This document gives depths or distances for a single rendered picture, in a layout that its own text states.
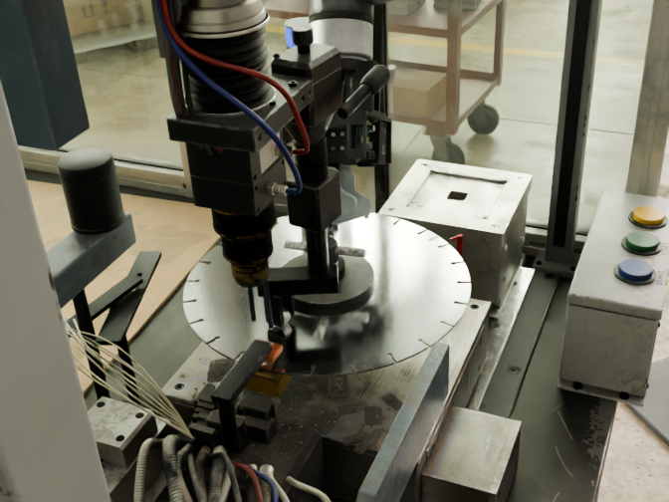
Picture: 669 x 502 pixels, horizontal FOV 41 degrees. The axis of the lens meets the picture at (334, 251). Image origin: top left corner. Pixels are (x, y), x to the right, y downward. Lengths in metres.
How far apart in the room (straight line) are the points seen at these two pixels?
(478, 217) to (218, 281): 0.40
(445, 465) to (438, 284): 0.20
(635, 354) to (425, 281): 0.28
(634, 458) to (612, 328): 1.10
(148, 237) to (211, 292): 0.53
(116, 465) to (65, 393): 0.72
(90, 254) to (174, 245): 0.56
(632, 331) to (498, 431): 0.22
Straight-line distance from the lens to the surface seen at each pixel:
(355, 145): 0.99
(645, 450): 2.23
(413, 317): 0.96
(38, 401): 0.24
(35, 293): 0.23
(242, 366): 0.87
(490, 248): 1.23
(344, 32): 1.02
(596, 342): 1.14
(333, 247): 0.99
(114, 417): 0.98
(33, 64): 0.74
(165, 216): 1.60
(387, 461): 0.74
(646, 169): 1.35
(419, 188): 1.32
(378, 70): 0.86
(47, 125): 0.76
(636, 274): 1.14
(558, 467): 1.10
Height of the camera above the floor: 1.52
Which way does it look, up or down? 32 degrees down
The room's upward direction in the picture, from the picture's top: 3 degrees counter-clockwise
